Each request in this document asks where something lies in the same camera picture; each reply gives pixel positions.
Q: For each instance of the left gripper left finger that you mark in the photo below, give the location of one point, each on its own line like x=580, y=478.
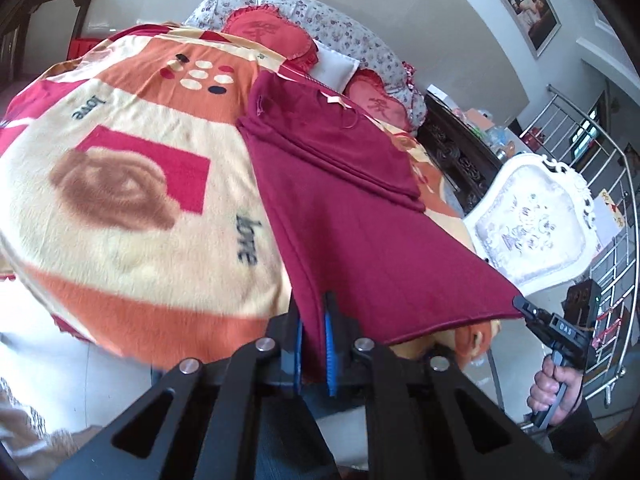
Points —
x=267, y=366

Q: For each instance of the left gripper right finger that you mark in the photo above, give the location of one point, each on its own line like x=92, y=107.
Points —
x=357, y=364

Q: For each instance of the dark red sweater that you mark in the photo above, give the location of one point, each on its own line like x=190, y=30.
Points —
x=357, y=216

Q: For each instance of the person's right hand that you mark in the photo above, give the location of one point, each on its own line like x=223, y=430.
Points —
x=545, y=390

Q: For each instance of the white ornate chair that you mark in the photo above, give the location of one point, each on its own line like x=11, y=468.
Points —
x=535, y=225

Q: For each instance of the dark carved wooden cabinet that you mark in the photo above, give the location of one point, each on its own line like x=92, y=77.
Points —
x=465, y=160

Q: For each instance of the metal stair railing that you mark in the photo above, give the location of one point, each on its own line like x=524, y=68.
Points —
x=585, y=141

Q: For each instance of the orange patterned love blanket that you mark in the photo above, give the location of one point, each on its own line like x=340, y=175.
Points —
x=128, y=199

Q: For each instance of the right red heart pillow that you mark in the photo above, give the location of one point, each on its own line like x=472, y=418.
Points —
x=367, y=90

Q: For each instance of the red heart pillow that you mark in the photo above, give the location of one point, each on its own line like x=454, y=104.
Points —
x=268, y=27
x=367, y=90

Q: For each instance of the small white pillow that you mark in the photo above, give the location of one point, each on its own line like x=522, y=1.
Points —
x=333, y=69

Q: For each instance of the floral bed headboard cover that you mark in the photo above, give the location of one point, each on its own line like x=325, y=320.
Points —
x=337, y=31

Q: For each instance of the left red heart pillow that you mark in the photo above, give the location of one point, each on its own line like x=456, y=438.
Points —
x=268, y=27

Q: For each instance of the dark wooden side table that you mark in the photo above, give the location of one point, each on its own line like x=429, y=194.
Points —
x=38, y=32

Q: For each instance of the framed wall photo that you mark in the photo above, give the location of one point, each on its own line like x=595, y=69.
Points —
x=537, y=22

